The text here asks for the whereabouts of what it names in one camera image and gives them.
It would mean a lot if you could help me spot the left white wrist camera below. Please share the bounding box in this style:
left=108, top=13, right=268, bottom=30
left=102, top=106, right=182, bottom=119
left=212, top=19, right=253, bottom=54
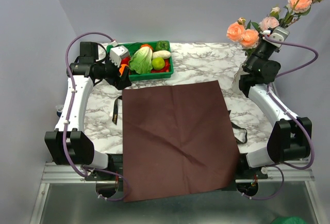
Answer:
left=109, top=46, right=130, bottom=68

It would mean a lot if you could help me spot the orange bottle with blue cap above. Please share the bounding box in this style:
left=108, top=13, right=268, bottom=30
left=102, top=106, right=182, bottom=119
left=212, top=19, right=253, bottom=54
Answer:
left=56, top=105, right=64, bottom=118

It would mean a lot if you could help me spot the green bell pepper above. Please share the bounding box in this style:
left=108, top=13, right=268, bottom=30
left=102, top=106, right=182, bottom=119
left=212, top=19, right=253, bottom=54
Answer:
left=155, top=41, right=170, bottom=51

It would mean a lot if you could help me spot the green cabbage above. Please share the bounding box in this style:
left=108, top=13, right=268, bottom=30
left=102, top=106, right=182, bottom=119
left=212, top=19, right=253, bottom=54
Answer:
left=129, top=47, right=153, bottom=74

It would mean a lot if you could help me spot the pale pink rose stem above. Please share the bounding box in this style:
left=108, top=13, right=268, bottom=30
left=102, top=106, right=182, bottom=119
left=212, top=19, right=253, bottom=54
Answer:
left=252, top=6, right=281, bottom=31

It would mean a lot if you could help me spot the small orange at basket back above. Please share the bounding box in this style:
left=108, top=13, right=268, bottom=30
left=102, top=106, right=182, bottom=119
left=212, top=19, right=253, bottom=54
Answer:
left=140, top=44, right=153, bottom=51

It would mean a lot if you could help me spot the red bell pepper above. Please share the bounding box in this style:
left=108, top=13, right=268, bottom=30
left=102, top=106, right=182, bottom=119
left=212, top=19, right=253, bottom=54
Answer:
left=121, top=56, right=130, bottom=65

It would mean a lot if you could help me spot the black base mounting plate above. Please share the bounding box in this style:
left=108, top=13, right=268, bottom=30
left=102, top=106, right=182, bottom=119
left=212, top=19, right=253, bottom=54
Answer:
left=87, top=153, right=270, bottom=197

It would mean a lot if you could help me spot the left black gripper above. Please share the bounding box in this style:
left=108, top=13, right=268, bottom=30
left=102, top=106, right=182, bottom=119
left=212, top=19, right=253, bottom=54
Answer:
left=95, top=52, right=132, bottom=90

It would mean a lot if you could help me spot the white ribbed ceramic vase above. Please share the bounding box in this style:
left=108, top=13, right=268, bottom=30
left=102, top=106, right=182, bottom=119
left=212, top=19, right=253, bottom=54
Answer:
left=231, top=62, right=247, bottom=95

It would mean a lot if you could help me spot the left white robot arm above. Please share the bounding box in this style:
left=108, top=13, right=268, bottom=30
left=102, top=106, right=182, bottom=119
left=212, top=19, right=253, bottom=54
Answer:
left=44, top=42, right=131, bottom=180

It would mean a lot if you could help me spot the red chili pepper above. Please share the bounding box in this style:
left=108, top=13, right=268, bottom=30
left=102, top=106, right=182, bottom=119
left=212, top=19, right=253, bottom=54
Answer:
left=151, top=59, right=170, bottom=73

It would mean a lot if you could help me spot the aluminium frame rail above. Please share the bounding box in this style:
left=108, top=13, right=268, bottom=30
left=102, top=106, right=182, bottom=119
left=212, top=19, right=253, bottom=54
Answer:
left=31, top=163, right=327, bottom=223

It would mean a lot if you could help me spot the green object at bottom edge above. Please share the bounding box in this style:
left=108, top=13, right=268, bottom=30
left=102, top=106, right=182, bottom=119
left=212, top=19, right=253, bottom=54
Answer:
left=271, top=216, right=307, bottom=224

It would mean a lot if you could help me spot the white radish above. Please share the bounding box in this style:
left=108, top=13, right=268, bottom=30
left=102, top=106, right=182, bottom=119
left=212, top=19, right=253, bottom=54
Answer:
left=152, top=50, right=171, bottom=59

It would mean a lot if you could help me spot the green apple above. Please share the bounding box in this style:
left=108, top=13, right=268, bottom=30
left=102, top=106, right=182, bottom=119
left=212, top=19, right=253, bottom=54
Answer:
left=152, top=57, right=166, bottom=71

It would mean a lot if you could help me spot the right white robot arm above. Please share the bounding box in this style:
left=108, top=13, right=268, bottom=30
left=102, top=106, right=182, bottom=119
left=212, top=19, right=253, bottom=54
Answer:
left=237, top=36, right=315, bottom=179

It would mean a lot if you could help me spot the orange fruit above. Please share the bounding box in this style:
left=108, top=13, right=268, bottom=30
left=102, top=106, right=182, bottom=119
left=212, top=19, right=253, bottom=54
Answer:
left=119, top=64, right=129, bottom=76

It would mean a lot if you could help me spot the red paper bouquet wrap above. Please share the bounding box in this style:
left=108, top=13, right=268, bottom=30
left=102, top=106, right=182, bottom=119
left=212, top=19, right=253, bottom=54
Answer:
left=122, top=81, right=240, bottom=202

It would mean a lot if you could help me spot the black ribbon with gold text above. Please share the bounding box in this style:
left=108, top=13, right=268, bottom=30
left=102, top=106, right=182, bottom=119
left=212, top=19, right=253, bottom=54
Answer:
left=112, top=95, right=248, bottom=145

